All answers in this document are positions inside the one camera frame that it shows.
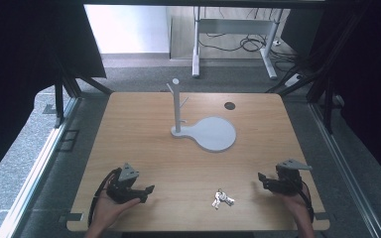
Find white power strip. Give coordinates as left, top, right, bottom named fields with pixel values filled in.
left=284, top=73, right=304, bottom=88

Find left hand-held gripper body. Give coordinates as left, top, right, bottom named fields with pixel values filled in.
left=105, top=163, right=140, bottom=204

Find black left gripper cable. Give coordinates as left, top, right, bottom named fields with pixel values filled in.
left=87, top=167, right=122, bottom=228

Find bunch of silver keys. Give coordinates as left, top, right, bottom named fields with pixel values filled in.
left=210, top=188, right=236, bottom=210

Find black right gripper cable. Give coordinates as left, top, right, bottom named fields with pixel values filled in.
left=297, top=178, right=316, bottom=223

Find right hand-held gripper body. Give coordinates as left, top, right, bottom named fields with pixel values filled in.
left=275, top=158, right=314, bottom=196

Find person's right hand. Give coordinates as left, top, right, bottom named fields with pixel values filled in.
left=278, top=192, right=314, bottom=222

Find aluminium frame rail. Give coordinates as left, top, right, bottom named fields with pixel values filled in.
left=0, top=96, right=82, bottom=238
left=309, top=98, right=381, bottom=238

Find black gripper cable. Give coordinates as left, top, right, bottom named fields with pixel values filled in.
left=297, top=178, right=316, bottom=223
left=87, top=167, right=122, bottom=228

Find white desk frame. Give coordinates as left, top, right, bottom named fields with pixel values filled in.
left=190, top=5, right=285, bottom=80

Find black curtain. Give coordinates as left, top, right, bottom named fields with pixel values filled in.
left=281, top=0, right=381, bottom=194
left=0, top=0, right=107, bottom=190

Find person's left hand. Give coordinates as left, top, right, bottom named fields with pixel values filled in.
left=89, top=189, right=143, bottom=230

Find grey key stand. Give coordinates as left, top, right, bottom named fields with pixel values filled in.
left=166, top=77, right=238, bottom=154

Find black floor cables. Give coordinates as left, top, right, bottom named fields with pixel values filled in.
left=197, top=8, right=301, bottom=72

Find black frame strut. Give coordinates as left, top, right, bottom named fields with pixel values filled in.
left=53, top=54, right=114, bottom=129
left=266, top=9, right=368, bottom=135

